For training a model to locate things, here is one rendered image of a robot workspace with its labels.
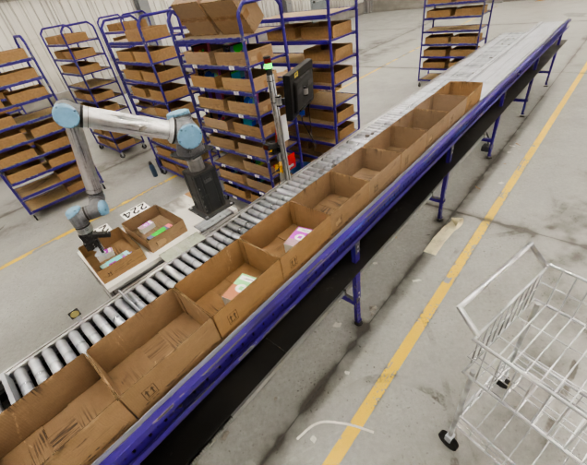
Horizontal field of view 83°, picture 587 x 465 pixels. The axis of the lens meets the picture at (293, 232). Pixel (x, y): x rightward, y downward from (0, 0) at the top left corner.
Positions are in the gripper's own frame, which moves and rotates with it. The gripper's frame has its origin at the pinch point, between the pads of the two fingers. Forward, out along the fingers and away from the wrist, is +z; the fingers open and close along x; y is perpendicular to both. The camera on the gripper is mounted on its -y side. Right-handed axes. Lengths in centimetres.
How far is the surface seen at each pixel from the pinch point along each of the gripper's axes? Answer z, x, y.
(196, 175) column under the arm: -29, 5, -73
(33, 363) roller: 3, 61, 46
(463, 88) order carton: -19, 29, -334
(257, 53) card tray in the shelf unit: -81, -47, -165
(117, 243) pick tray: 2.5, -10.8, -8.7
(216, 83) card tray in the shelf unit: -59, -91, -141
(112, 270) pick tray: -2.5, 25.7, -0.8
